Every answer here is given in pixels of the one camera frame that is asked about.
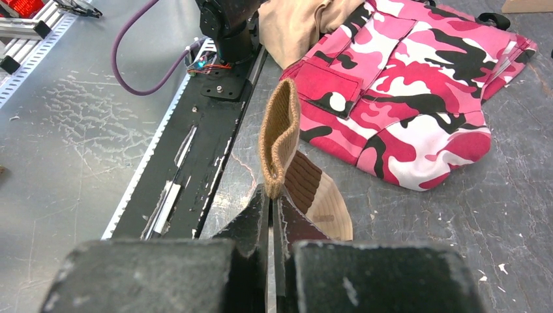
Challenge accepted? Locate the pink camouflage cloth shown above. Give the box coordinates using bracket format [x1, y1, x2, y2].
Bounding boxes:
[282, 1, 537, 191]

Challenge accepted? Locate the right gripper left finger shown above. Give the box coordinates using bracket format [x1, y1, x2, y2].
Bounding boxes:
[40, 185, 269, 312]

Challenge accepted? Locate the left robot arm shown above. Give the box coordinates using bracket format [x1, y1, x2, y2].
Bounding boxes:
[196, 0, 263, 65]

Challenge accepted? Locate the wooden hanger stand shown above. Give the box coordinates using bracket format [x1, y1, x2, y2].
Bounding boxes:
[501, 0, 553, 14]

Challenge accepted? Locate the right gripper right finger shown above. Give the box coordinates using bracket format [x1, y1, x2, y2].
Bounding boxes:
[273, 194, 485, 312]

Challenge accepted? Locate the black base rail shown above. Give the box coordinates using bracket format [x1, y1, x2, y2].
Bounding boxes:
[102, 45, 266, 240]

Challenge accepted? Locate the beige cloth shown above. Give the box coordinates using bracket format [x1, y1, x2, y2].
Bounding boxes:
[258, 0, 364, 69]

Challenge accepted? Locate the tan brown striped sock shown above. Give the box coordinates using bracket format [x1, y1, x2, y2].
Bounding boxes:
[259, 78, 353, 241]

